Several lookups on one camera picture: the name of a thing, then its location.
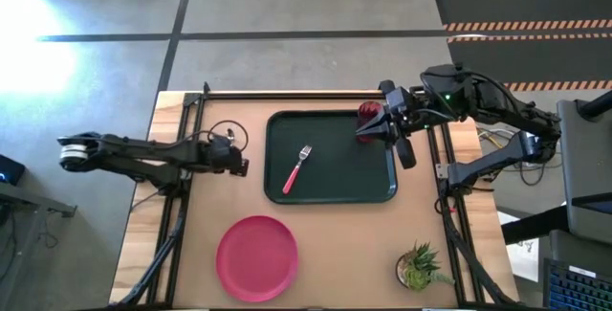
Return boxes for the potted succulent plant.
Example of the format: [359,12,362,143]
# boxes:
[395,240,456,293]

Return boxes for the grey monitor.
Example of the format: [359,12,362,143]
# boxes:
[557,91,612,245]

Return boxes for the red faceted plastic cup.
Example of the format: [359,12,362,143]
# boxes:
[357,100,386,144]

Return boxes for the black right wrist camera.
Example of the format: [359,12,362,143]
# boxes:
[395,136,418,170]

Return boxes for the black metal beam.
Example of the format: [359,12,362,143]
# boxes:
[500,204,570,246]

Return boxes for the pink plastic plate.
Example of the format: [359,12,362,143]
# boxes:
[215,214,300,303]

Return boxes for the fork with pink handle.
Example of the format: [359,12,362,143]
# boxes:
[281,144,314,196]

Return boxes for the dark green tray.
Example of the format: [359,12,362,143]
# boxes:
[263,109,399,206]

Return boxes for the black aluminium table frame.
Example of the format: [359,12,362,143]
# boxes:
[114,80,520,311]

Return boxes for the black hazard-striped floor mat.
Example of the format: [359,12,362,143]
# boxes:
[432,0,612,93]

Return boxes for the grey metal desk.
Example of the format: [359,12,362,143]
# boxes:
[0,179,78,311]

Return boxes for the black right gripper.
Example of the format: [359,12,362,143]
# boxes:
[354,79,431,144]

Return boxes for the black device with blue light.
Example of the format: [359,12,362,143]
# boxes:
[0,153,26,187]

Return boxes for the yellow cable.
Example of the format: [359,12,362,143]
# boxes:
[482,132,506,150]

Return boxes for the white cable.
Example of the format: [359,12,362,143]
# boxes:
[476,126,515,145]

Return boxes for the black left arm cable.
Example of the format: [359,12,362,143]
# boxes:
[207,119,251,153]

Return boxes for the white paper sheet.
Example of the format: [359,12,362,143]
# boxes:
[496,211,541,283]

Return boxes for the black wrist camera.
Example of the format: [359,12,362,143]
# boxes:
[395,136,418,170]
[232,157,251,178]

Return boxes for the black floor cable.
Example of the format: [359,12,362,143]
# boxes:
[496,157,560,188]

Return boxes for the black backlit keyboard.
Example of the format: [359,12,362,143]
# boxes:
[543,257,612,311]

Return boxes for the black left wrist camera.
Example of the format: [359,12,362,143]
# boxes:
[232,157,251,178]

